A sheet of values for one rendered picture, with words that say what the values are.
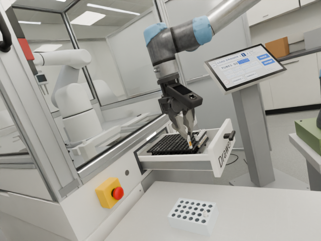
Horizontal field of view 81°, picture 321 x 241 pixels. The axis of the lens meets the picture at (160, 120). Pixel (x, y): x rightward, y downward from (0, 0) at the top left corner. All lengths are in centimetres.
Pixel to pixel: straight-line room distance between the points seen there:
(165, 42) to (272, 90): 316
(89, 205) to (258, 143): 141
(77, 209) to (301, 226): 59
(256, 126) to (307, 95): 203
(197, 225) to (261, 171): 134
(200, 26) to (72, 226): 67
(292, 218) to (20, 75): 78
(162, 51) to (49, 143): 41
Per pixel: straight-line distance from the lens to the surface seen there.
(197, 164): 69
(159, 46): 58
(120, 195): 66
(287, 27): 424
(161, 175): 96
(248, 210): 64
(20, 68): 62
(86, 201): 67
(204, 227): 57
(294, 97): 365
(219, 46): 237
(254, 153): 176
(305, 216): 63
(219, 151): 69
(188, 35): 58
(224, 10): 73
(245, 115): 162
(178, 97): 55
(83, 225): 69
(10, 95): 59
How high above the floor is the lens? 119
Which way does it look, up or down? 12 degrees down
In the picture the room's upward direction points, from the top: 18 degrees counter-clockwise
